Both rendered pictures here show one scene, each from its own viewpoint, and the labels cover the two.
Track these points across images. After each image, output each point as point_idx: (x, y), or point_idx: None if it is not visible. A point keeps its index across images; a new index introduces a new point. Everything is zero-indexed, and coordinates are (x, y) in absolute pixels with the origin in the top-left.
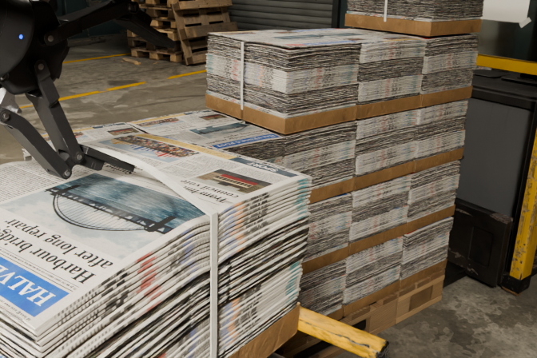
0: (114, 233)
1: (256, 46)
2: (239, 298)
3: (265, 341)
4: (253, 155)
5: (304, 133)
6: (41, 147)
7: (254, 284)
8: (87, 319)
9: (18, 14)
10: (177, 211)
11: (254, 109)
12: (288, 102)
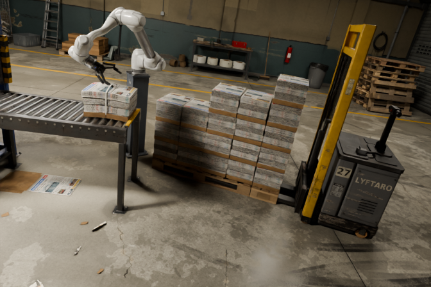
0: (97, 90)
1: None
2: (112, 107)
3: (118, 117)
4: (199, 113)
5: (215, 114)
6: (99, 79)
7: (115, 106)
8: (86, 93)
9: (95, 65)
10: (105, 91)
11: None
12: (210, 103)
